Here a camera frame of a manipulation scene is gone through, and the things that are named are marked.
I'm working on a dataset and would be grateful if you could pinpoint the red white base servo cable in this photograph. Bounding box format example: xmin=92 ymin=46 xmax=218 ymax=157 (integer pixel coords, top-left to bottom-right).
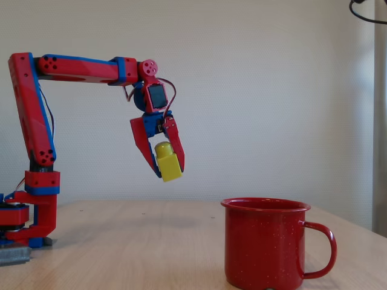
xmin=11 ymin=177 xmax=28 ymax=195

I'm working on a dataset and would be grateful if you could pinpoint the yellow green toy block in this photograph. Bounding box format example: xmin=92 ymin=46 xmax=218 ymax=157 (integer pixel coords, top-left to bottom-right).
xmin=154 ymin=141 xmax=184 ymax=183

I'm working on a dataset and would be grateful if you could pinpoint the grey vertical frame post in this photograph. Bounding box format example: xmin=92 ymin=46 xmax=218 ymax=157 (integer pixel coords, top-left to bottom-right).
xmin=372 ymin=0 xmax=387 ymax=239

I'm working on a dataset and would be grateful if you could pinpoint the black hanging cable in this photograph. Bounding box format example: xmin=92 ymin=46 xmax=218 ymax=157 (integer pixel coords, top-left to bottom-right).
xmin=349 ymin=0 xmax=387 ymax=25

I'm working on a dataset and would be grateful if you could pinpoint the red enamel mug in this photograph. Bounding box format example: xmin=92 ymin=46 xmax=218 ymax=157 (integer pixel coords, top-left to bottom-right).
xmin=220 ymin=197 xmax=338 ymax=290

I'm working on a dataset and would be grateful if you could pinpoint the red white wrist servo cable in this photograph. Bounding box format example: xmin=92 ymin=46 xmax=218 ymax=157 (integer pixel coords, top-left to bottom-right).
xmin=125 ymin=77 xmax=178 ymax=118

